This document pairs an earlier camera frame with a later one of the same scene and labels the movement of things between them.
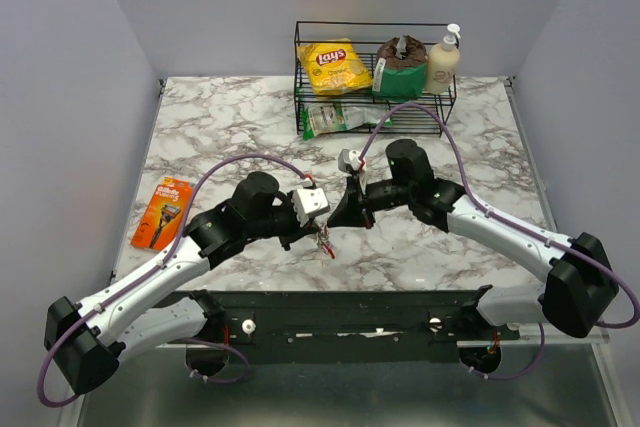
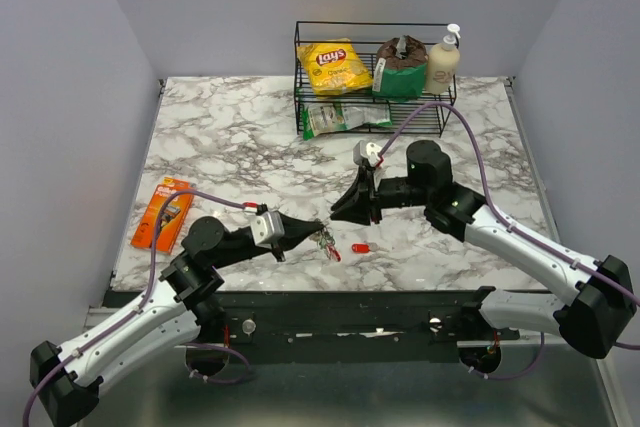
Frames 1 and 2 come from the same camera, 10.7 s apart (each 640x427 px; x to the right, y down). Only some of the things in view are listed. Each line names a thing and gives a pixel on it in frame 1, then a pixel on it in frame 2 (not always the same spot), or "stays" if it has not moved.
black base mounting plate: (349, 317) stays
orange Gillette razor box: (164, 217) stays
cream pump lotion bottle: (443, 64) stays
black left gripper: (297, 231) -> (296, 232)
